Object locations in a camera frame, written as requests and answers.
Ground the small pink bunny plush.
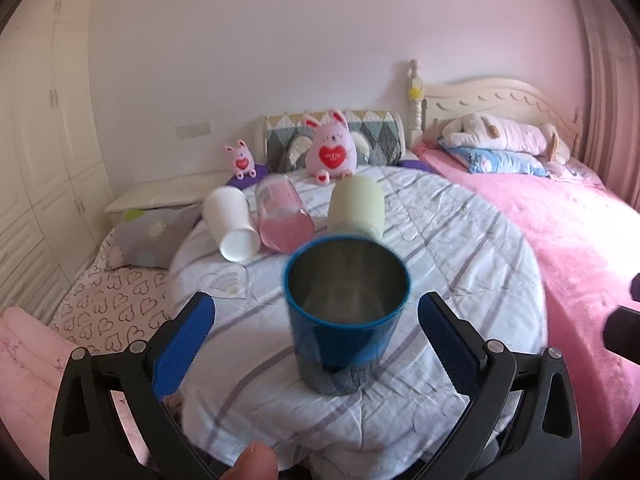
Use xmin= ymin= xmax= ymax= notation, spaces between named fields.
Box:
xmin=224 ymin=140 xmax=257 ymax=180

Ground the operator thumb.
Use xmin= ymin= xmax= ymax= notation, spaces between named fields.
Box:
xmin=221 ymin=442 xmax=279 ymax=480

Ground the cream wooden bed headboard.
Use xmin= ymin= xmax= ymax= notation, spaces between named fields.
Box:
xmin=405 ymin=60 xmax=584 ymax=157

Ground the white wardrobe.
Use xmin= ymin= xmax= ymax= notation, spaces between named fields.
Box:
xmin=1 ymin=0 xmax=113 ymax=323

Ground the white paper cup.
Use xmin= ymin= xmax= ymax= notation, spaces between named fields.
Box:
xmin=202 ymin=186 xmax=262 ymax=262

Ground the patchwork green grey cushion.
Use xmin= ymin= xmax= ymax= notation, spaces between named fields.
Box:
xmin=256 ymin=110 xmax=406 ymax=174

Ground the pink transparent glass cup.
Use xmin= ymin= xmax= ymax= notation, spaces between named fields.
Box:
xmin=255 ymin=174 xmax=314 ymax=254

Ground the grey flower pillow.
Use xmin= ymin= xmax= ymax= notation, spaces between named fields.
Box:
xmin=106 ymin=204 xmax=201 ymax=270

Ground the heart pattern bed sheet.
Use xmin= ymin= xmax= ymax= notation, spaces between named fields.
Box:
xmin=49 ymin=233 xmax=171 ymax=354

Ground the pink fleece blanket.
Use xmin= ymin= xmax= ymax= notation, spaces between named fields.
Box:
xmin=415 ymin=144 xmax=639 ymax=476

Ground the white wall socket plate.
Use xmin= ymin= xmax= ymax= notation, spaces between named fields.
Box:
xmin=175 ymin=122 xmax=212 ymax=140

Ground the pale green cup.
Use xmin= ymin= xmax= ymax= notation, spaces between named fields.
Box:
xmin=328 ymin=176 xmax=385 ymax=240

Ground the folded pink quilt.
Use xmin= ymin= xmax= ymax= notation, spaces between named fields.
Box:
xmin=0 ymin=305 xmax=151 ymax=480

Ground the blue and black metal cup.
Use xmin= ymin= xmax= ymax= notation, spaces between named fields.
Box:
xmin=283 ymin=235 xmax=411 ymax=396

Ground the blue cartoon pillow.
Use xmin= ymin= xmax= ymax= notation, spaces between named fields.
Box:
xmin=438 ymin=140 xmax=549 ymax=178

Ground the pink curtain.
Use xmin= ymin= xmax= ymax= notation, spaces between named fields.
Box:
xmin=575 ymin=0 xmax=639 ymax=209

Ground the large pink bunny plush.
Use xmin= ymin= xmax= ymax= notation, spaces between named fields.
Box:
xmin=302 ymin=110 xmax=357 ymax=185

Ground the purple cushion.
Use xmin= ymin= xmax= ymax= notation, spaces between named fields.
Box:
xmin=227 ymin=164 xmax=271 ymax=190

